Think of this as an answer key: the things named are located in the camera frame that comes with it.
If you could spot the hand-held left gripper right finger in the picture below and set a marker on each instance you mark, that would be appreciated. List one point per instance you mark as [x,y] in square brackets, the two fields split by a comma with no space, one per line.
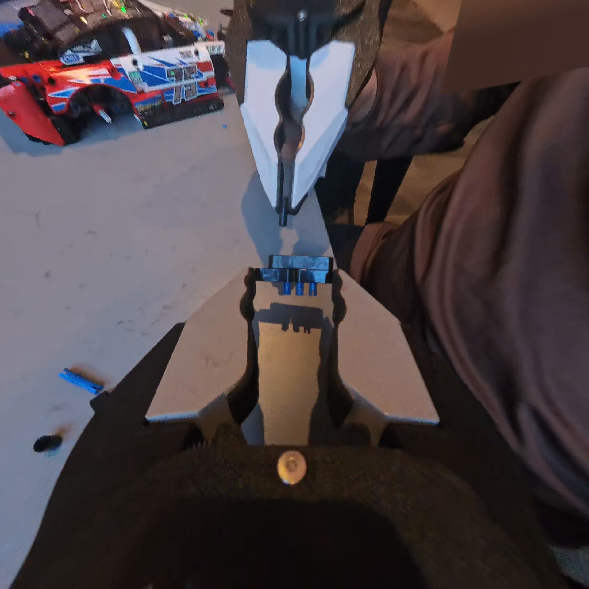
[382,368]

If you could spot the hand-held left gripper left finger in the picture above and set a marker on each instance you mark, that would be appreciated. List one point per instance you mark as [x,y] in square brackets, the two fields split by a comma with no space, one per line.
[202,368]

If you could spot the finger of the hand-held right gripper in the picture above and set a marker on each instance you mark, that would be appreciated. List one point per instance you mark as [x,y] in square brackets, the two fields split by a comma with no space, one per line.
[329,92]
[260,92]

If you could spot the short black brick beam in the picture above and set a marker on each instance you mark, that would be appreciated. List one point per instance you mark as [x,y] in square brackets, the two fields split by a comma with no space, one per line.
[317,275]

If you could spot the small black brick beam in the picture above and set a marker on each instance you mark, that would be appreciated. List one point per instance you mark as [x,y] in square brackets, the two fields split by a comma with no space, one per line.
[274,275]

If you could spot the black brick pin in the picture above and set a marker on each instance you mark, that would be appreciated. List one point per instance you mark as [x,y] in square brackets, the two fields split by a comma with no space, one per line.
[283,216]

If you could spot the long black brick beam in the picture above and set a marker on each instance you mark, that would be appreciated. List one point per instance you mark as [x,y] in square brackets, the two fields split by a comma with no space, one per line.
[299,262]

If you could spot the white desk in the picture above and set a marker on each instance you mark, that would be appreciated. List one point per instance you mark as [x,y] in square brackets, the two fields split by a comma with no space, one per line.
[115,230]

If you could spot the black mesh office chair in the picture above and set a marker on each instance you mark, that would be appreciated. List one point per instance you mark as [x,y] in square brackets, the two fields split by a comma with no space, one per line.
[386,193]

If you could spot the person's brown sweater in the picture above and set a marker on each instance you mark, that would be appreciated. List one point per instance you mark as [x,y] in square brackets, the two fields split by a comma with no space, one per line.
[506,299]

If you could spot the red white blue toy car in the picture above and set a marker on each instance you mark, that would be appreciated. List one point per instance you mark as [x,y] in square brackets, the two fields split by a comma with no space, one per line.
[115,87]

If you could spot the black brick bush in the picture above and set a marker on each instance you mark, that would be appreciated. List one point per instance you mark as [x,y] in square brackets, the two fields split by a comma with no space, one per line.
[47,442]

